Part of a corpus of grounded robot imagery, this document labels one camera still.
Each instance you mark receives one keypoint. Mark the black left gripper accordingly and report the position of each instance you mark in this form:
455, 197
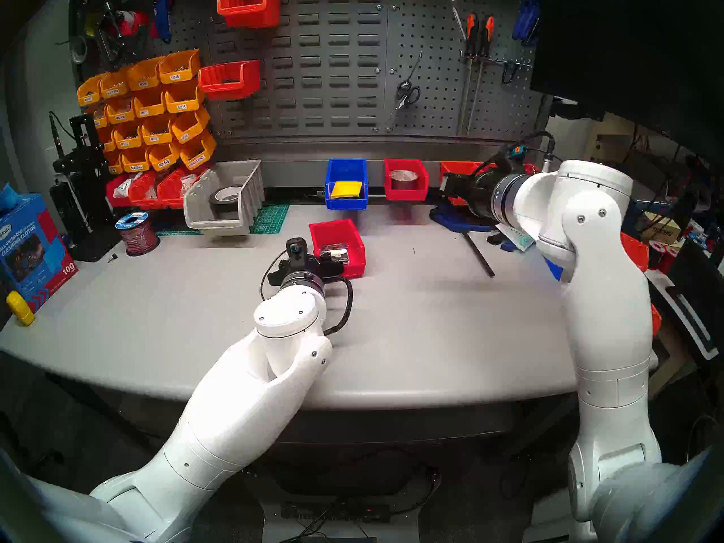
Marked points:
308, 267

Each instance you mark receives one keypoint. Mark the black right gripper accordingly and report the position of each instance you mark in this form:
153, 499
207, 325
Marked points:
486, 194

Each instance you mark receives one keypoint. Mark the red bin with blade pack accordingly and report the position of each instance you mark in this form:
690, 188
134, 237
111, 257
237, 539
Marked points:
350, 267

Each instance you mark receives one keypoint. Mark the red bin with tape roll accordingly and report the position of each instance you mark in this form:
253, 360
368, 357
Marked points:
406, 195

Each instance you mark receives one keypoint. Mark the blue bin with yellow pad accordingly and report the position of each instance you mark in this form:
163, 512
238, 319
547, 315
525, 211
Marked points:
346, 203

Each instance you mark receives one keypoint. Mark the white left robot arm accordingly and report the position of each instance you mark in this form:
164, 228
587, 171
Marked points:
243, 400

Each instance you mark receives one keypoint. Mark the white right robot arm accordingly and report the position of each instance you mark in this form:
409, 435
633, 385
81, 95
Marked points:
605, 298

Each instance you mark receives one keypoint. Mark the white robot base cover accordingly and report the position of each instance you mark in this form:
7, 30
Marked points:
548, 519

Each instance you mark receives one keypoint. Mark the blue black clamp tool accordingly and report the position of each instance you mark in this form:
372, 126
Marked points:
452, 219

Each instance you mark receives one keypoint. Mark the blue hand tool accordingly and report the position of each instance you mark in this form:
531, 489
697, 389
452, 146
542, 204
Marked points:
164, 16

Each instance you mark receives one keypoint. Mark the orange-red bin with glue sticks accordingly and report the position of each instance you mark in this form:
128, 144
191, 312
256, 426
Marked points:
458, 167

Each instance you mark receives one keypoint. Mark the green cutting mat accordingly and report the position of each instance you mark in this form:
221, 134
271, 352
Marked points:
277, 218

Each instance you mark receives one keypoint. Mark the grey pegboard panel with tools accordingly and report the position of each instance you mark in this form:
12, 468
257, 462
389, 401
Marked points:
435, 123

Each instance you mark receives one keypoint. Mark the black flat metal bar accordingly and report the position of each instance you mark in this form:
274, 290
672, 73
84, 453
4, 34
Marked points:
479, 255

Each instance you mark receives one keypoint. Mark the white pouch green print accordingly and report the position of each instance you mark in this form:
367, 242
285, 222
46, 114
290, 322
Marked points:
517, 239

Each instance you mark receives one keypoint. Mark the large beige plastic bin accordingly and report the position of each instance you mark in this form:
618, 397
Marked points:
249, 208

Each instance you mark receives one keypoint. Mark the yellow pad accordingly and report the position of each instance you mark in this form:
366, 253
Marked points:
346, 189

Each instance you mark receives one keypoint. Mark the black tape roll white core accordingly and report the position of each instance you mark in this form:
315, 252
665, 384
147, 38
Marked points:
226, 205

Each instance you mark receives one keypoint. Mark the black carabiner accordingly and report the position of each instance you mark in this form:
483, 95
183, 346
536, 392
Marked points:
503, 73

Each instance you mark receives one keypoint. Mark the blue bin with orange tape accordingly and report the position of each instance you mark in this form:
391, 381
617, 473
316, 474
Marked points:
555, 270

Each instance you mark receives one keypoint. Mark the thin metal rod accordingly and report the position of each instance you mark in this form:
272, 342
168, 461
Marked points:
416, 67

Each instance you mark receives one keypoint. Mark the clear plastic screw bag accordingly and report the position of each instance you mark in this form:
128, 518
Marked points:
125, 185
188, 180

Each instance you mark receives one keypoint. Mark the yellow bin labelled M4-0.7 HEX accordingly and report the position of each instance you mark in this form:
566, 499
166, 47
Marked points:
196, 162

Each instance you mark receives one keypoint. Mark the orange-red bin with hardware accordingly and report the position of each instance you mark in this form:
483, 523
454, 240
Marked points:
141, 198
169, 194

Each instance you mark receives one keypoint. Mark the blue spring clamp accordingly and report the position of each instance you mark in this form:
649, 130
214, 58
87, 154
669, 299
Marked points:
533, 13
521, 27

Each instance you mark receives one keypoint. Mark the yellow bin labelled M2.5-5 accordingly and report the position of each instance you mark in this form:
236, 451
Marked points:
164, 164

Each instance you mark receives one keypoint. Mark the yellow bin labelled M3-6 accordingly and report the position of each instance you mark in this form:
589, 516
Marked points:
184, 134

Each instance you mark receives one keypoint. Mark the dark blue storage crate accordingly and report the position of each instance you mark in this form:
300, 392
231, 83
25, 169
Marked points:
642, 208

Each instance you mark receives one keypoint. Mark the yellow bin labelled M2.5-6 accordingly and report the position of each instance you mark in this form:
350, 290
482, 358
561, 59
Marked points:
136, 166

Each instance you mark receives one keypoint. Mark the yellow bin labelled M3-8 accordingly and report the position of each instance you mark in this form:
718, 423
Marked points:
154, 137

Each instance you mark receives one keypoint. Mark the cardboard box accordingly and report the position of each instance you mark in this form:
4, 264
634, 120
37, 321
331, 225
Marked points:
659, 229

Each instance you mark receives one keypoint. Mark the red bin with screw bags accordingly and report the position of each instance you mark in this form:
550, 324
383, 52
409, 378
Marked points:
116, 201

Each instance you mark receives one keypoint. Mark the yellow bin labelled M3-4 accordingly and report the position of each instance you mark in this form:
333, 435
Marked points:
182, 105

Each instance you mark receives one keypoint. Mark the black monitor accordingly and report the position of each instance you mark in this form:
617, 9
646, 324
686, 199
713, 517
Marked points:
622, 50

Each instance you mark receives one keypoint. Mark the yellow labelled screw bin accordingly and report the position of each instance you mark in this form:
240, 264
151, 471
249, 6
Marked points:
89, 98
100, 120
120, 116
108, 145
115, 168

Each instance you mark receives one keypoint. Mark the yellow bin labelled M3-12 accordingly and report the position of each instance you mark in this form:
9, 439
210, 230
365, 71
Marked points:
124, 142

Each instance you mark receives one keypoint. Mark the yellow bin labelled M4-6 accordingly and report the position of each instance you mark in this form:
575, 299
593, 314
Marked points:
145, 111

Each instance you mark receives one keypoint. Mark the yellow bin labelled M3X6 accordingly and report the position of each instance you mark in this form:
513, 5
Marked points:
176, 75

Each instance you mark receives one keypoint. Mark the black power strip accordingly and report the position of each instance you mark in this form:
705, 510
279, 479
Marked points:
334, 512

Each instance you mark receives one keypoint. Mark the black instrument stand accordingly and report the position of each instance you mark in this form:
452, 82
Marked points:
85, 157

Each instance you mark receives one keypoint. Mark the black block device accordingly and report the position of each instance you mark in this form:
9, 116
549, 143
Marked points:
62, 208

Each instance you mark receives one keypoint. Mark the yellow bin labelled M3X8 BAG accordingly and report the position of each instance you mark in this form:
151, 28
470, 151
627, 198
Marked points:
113, 90

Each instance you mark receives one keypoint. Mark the grey pegboard panel with tapes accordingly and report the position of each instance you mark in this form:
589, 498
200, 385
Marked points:
192, 27

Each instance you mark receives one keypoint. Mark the blue red cleaning cloths box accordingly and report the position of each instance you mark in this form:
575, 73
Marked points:
22, 253

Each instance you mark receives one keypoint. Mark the dark metal clamp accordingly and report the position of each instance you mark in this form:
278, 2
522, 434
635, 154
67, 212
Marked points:
110, 47

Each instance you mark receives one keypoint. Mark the red white tape roll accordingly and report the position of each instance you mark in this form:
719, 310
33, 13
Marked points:
133, 21

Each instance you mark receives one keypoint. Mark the blue cleaning cloth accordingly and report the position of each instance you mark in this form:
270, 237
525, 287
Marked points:
7, 199

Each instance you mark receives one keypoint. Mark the grey tape roll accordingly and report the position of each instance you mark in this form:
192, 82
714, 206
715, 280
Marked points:
72, 48

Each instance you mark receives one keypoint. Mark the yellow tape roll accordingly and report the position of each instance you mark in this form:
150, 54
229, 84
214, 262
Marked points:
87, 24

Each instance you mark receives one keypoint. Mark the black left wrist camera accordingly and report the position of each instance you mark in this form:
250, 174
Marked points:
297, 250

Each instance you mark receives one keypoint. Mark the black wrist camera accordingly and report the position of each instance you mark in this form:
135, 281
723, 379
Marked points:
297, 250
517, 151

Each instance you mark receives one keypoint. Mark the silver duct tape roll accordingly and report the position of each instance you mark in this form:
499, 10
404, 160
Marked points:
404, 177

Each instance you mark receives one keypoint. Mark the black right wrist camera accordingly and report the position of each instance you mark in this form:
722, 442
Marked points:
517, 151

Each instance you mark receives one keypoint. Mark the grey bench back rail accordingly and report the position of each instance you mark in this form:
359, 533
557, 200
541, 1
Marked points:
294, 174

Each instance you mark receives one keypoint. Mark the pale wooden side frame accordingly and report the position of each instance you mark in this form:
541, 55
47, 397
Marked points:
608, 143

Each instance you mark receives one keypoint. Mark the grey louvered wall panel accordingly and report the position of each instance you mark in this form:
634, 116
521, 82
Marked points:
325, 50

